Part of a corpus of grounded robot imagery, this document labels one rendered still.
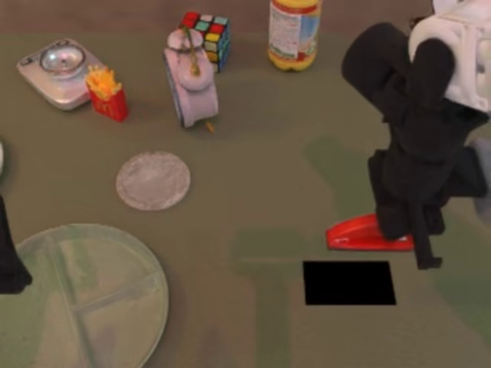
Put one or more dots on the divided pale green plate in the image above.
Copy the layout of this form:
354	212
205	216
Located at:
84	299

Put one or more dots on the silver kitchen scale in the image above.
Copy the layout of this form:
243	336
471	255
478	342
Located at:
53	73

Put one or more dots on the multicoloured puzzle cube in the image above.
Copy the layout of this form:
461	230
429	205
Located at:
215	34

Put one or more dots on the lilac toy telephone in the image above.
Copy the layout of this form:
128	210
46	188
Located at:
192	84

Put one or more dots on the yellow juice bottle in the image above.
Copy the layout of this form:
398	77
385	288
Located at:
293	34

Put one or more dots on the red stapler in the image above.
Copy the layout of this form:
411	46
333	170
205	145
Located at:
356	234

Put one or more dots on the red toy fries box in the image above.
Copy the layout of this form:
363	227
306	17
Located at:
107	97

